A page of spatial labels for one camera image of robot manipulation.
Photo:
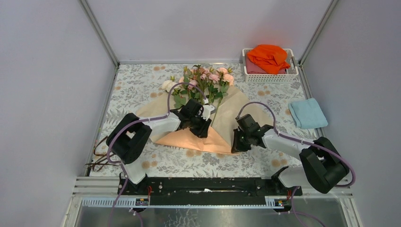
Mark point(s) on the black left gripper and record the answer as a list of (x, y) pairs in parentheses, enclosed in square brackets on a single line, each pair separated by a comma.
[(202, 131)]

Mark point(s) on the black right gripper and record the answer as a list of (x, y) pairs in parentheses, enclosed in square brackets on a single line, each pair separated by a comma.
[(237, 146)]

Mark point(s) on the brown kraft wrapping paper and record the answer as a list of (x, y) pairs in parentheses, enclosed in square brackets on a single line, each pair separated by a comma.
[(220, 135)]

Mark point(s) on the pink fake flower bunch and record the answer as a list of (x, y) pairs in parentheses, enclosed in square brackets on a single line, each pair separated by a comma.
[(196, 84)]

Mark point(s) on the pink fake flower stem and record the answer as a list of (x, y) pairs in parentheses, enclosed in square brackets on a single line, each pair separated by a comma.
[(221, 80)]

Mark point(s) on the light blue towel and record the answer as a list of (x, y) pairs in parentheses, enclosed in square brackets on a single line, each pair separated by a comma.
[(307, 114)]

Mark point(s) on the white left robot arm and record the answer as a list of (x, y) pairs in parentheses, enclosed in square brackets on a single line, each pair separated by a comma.
[(128, 139)]

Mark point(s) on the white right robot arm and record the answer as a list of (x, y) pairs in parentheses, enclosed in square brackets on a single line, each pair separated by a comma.
[(321, 166)]

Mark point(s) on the floral patterned table mat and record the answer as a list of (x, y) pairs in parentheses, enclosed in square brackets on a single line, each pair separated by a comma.
[(138, 85)]

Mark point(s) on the pink folded cloth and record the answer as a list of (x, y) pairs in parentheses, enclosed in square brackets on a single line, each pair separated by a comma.
[(252, 68)]

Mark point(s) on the white perforated plastic basket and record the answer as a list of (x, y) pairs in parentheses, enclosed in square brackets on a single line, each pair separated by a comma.
[(288, 77)]

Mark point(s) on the orange folded cloth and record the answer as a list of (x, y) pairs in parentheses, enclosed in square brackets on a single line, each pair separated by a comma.
[(270, 58)]

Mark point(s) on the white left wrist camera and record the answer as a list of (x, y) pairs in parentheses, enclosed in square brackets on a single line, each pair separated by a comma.
[(207, 111)]

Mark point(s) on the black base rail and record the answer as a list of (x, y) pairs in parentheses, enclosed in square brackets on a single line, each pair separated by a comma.
[(216, 191)]

